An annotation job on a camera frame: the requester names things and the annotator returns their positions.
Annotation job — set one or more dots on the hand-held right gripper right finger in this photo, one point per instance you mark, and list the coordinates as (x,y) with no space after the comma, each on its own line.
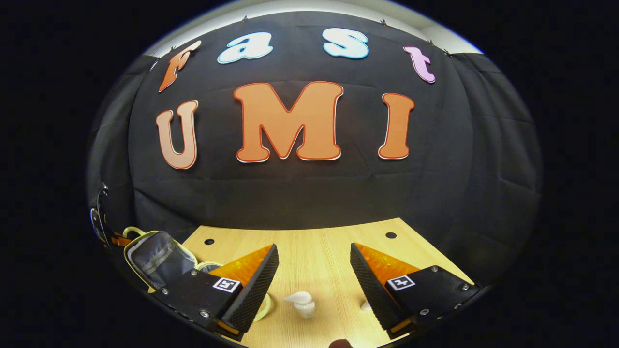
(372,295)

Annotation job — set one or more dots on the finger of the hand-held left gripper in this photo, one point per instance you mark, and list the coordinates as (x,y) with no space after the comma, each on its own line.
(121,239)

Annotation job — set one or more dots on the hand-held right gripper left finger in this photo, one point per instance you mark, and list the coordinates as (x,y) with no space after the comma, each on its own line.
(256,290)

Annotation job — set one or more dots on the white skin care tube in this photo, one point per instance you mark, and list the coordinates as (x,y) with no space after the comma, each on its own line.
(366,306)

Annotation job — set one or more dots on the pale yellow suitcase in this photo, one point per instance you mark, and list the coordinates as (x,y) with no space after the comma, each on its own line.
(157,258)

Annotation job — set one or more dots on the white pump bottle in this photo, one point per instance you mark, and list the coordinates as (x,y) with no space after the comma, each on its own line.
(303,307)

